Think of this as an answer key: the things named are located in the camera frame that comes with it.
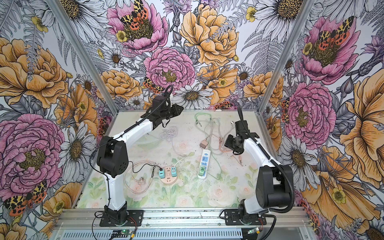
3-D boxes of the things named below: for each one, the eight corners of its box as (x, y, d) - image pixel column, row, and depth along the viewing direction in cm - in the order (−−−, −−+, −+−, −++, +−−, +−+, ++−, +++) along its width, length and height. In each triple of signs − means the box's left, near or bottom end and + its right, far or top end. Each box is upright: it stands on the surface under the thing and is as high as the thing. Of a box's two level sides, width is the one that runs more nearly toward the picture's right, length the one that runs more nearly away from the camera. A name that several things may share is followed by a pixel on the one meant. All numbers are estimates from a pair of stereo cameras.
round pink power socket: (159, 181, 88) (156, 176, 83) (166, 168, 93) (164, 163, 88) (173, 187, 86) (171, 182, 80) (179, 174, 91) (178, 169, 85)
